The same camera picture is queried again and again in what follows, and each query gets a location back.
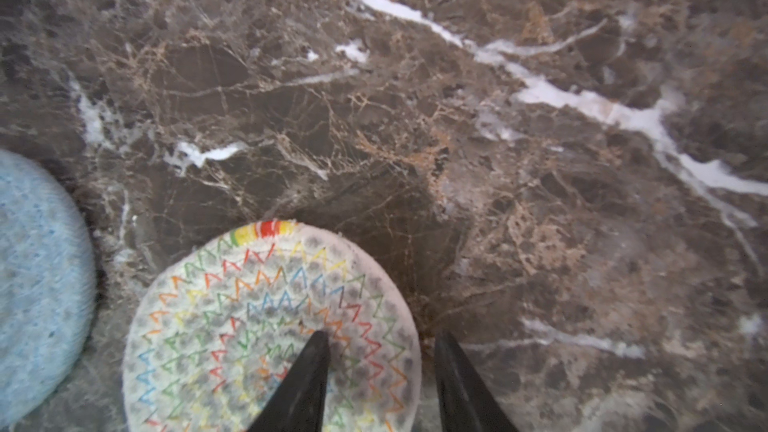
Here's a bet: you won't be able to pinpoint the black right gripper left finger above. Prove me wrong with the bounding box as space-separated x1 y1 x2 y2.
247 331 331 432

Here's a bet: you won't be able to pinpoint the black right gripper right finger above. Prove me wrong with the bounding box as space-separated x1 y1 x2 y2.
434 331 518 432

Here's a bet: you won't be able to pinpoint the white multicolour stitched coaster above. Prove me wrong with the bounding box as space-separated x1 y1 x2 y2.
122 220 422 431

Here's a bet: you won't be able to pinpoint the blue woven round coaster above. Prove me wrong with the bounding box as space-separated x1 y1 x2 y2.
1 150 97 427

